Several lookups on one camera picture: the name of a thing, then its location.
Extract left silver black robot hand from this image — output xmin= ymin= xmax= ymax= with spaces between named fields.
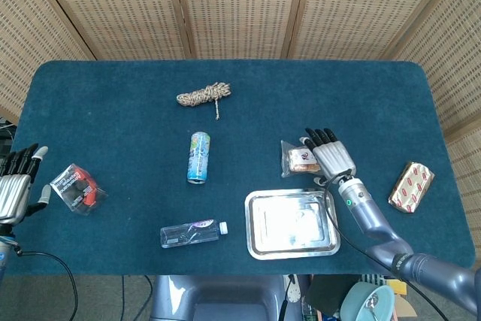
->
xmin=0 ymin=143 xmax=53 ymax=225

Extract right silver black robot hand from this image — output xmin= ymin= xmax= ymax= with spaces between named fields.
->
xmin=299 ymin=127 xmax=357 ymax=186

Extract bread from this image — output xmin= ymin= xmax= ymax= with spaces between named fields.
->
xmin=280 ymin=137 xmax=324 ymax=179

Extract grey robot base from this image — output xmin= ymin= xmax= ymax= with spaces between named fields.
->
xmin=150 ymin=274 xmax=294 ymax=321

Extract silver metal tray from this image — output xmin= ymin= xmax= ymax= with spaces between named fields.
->
xmin=244 ymin=188 xmax=341 ymax=261

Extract clear bag red black packets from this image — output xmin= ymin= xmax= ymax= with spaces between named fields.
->
xmin=50 ymin=163 xmax=109 ymax=217

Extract gold foil packet red print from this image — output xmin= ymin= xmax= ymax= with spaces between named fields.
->
xmin=387 ymin=161 xmax=436 ymax=215

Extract teal table cloth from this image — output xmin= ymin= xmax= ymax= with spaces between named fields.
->
xmin=3 ymin=59 xmax=477 ymax=277

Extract blue printed drink can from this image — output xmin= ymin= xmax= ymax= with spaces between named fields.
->
xmin=186 ymin=131 xmax=211 ymax=186

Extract small white plastic piece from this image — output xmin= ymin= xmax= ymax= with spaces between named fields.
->
xmin=287 ymin=274 xmax=301 ymax=303

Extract light blue round bowl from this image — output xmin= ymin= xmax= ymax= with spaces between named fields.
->
xmin=340 ymin=281 xmax=395 ymax=321

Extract clear plastic water bottle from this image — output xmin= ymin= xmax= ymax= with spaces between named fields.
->
xmin=159 ymin=218 xmax=228 ymax=250

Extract woven bamboo folding screen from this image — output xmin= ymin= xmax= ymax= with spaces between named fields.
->
xmin=0 ymin=0 xmax=481 ymax=262

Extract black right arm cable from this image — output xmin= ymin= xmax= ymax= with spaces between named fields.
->
xmin=323 ymin=170 xmax=450 ymax=321

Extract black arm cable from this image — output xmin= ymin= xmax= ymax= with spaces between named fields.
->
xmin=323 ymin=170 xmax=450 ymax=321
xmin=14 ymin=248 xmax=79 ymax=321

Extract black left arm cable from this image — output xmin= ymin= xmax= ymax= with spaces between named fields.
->
xmin=14 ymin=248 xmax=79 ymax=321

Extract coiled beige braided rope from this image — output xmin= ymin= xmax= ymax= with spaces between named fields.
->
xmin=176 ymin=81 xmax=232 ymax=121

